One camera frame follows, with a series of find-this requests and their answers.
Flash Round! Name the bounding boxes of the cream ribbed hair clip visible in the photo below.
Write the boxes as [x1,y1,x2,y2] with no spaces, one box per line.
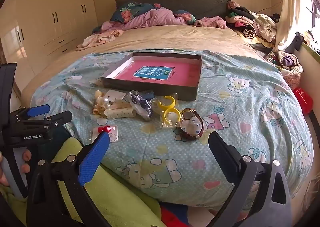
[105,108,137,119]

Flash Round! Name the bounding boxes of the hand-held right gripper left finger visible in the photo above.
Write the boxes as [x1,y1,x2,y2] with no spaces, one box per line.
[26,132,110,227]

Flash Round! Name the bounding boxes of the dark floral pillow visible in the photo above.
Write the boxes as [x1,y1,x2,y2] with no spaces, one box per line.
[110,2,197,24]

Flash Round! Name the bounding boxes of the green cloth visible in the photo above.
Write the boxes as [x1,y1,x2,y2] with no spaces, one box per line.
[0,137,163,227]

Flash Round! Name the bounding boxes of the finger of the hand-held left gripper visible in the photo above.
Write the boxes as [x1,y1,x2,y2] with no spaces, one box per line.
[10,104,50,121]
[15,111,73,133]

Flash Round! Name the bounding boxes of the white wardrobe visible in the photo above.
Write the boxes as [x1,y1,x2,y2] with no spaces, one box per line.
[0,0,99,75]

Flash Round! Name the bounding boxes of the peach spiral hair tie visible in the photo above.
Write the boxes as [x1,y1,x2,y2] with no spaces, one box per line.
[92,90,111,118]

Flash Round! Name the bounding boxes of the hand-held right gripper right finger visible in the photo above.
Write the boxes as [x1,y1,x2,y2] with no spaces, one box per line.
[208,132,293,227]

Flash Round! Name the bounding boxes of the person's left hand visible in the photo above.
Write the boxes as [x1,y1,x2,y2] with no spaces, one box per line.
[0,150,32,187]

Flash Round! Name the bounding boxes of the pile of clothes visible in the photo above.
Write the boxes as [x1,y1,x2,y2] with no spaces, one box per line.
[226,0,282,43]

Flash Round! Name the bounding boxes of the pink fuzzy garment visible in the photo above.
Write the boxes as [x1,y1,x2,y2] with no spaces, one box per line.
[194,17,228,28]

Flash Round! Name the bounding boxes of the cartoon cat printed blanket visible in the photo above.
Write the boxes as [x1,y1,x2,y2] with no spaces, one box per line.
[30,50,314,210]

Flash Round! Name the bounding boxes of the peach garment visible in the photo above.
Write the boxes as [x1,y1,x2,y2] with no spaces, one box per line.
[76,30,124,51]

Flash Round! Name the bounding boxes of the bed with beige sheet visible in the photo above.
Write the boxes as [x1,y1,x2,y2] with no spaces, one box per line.
[21,26,265,108]

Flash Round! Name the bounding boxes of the small blue plastic box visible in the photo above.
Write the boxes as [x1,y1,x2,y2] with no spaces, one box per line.
[141,90,156,101]

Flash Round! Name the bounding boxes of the red bag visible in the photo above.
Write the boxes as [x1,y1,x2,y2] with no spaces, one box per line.
[293,87,314,115]

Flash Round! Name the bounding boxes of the cream curtain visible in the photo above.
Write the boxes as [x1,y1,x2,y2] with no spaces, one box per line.
[272,0,308,51]

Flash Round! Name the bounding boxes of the red bow hair clip card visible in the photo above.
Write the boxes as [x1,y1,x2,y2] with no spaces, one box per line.
[90,125,118,144]

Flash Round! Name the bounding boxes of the brown oval hair clip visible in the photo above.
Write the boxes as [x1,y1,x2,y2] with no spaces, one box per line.
[179,108,204,141]

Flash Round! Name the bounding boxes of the white earring card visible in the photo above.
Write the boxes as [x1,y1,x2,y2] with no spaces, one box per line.
[101,90,127,104]

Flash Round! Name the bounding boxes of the grey padded headboard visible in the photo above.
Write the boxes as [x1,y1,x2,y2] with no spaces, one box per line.
[115,0,232,21]

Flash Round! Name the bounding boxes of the bag of purple beads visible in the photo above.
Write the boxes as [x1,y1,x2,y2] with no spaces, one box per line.
[127,91,153,120]

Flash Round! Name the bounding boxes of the red and blue cloth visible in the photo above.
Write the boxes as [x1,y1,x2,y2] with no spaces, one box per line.
[160,203,195,227]

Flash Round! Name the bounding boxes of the woven bag of clothes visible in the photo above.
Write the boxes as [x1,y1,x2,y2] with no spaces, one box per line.
[265,51,303,90]

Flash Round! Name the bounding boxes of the grey cardboard box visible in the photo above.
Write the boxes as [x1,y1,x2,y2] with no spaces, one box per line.
[100,52,202,101]

